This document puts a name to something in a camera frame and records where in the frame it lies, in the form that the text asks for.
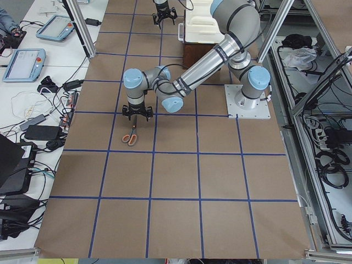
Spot black power adapter brick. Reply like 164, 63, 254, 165
24, 125, 62, 141

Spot dark wooden drawer cabinet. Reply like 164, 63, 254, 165
182, 42, 214, 69

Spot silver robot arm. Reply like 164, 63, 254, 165
152, 0, 178, 29
122, 1, 271, 119

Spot blue teach pendant far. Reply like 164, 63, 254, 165
36, 15, 74, 42

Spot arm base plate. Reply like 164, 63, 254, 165
224, 85, 271, 119

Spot blue teach pendant near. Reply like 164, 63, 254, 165
2, 48, 46, 83

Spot white plastic tray box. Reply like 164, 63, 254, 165
184, 0, 224, 44

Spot aluminium frame post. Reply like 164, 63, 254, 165
62, 0, 96, 59

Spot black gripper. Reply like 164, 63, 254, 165
122, 103, 153, 121
152, 4, 177, 29

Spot grey orange scissors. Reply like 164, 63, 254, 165
122, 115, 138, 146

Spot wooden drawer with white handle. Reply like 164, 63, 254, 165
178, 23, 184, 42

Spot white crumpled cloth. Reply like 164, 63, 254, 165
283, 47, 317, 71

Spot blue teach pendant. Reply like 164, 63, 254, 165
2, 48, 46, 83
36, 15, 74, 42

